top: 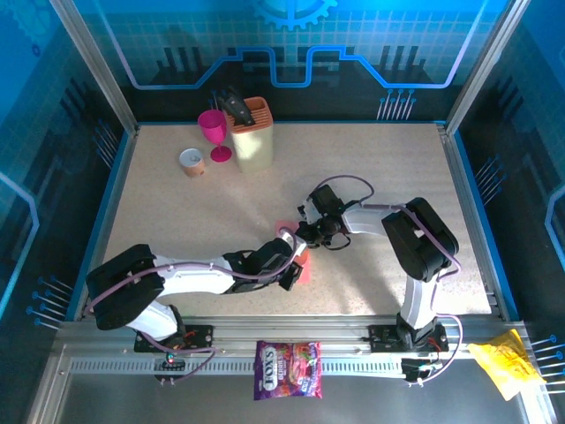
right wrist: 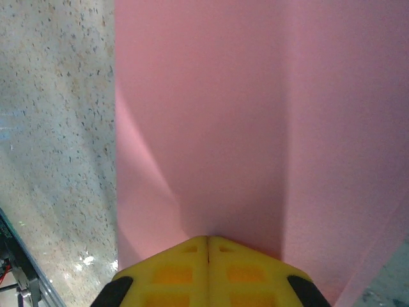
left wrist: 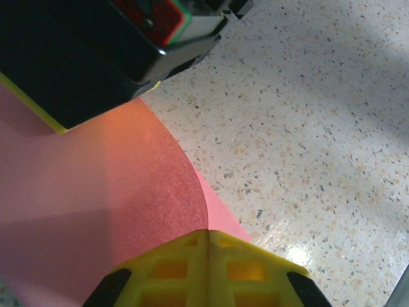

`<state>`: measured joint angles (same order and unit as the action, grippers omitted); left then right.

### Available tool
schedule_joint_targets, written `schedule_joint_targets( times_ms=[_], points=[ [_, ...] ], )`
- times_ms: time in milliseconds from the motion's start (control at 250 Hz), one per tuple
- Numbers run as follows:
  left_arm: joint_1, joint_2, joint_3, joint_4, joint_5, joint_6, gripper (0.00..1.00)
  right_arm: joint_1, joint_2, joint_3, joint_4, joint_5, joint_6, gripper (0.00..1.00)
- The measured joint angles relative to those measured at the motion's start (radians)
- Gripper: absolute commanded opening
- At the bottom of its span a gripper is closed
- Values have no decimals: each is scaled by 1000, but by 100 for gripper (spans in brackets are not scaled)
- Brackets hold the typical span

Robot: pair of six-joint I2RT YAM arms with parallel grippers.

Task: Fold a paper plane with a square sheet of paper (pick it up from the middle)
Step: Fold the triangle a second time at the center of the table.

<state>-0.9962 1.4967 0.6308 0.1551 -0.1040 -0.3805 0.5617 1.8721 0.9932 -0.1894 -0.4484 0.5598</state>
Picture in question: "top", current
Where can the pink cloth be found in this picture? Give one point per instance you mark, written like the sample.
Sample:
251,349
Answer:
305,274

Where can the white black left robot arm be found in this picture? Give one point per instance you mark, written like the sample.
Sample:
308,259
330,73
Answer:
190,276

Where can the beige knife block orange top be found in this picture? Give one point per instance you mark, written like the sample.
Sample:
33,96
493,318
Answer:
256,150

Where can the purple candy bag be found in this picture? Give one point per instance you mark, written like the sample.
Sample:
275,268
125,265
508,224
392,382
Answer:
287,371

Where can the slotted grey metal strip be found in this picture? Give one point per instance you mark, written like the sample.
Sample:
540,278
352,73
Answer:
229,366

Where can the small can with white lid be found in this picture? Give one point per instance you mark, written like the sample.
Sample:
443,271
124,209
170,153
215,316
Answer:
193,164

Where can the small black circuit board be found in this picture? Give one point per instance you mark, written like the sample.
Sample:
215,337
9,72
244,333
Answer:
415,368
170,363

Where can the magenta plastic goblet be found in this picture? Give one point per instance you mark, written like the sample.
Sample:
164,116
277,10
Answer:
213,126

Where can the yellow plastic bag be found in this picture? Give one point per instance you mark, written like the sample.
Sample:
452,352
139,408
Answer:
507,362

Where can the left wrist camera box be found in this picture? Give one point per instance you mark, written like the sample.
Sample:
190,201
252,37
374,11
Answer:
287,237

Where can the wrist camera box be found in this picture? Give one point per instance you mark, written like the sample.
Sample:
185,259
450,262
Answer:
287,237
326,199

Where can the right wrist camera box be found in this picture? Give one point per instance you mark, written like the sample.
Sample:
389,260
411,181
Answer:
326,199

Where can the aluminium front rail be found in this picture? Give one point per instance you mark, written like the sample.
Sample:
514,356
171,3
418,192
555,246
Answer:
287,329

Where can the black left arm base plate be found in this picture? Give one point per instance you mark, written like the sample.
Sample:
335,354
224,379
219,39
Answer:
201,338

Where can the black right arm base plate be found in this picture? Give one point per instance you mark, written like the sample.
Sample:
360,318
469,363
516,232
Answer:
381,338

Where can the aluminium side rail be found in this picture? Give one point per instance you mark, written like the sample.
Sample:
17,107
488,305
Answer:
120,176
459,176

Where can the aluminium frame post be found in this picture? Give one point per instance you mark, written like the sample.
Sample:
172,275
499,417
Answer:
97,66
487,66

